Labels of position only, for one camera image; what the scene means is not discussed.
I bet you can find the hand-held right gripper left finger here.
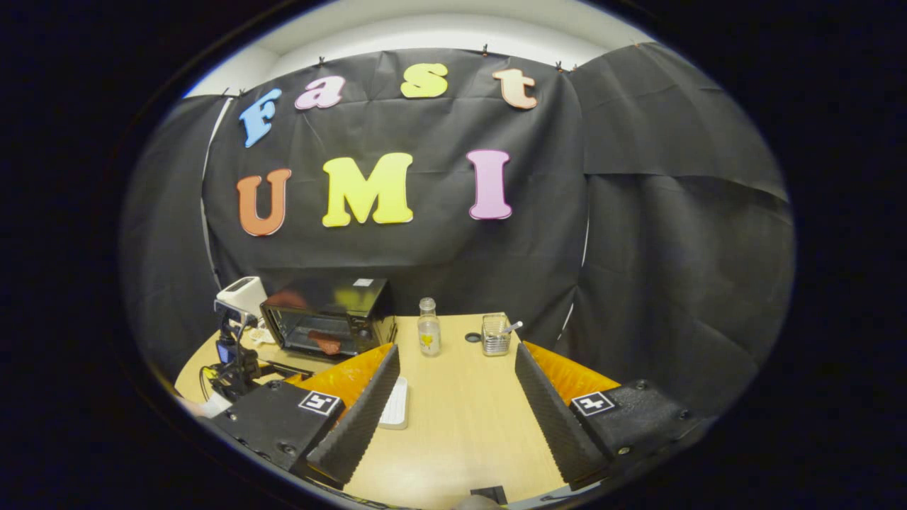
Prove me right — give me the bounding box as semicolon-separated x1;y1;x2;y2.
202;344;402;489

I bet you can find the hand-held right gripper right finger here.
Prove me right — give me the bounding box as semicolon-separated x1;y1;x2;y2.
515;342;711;491

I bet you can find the black electric oven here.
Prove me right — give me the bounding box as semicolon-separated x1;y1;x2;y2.
259;278;398;358

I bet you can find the white rectangular dish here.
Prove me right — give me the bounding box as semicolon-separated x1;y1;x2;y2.
378;376;410;431

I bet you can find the white toaster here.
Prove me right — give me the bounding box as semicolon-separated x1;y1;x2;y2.
215;276;269;323

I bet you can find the clear glass bottle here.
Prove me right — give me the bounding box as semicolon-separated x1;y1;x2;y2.
417;297;441;357

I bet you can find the black backdrop cloth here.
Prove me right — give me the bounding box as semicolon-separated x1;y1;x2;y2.
120;42;798;419

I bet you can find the wire utensil holder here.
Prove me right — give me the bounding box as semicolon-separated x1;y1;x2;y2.
482;314;512;356

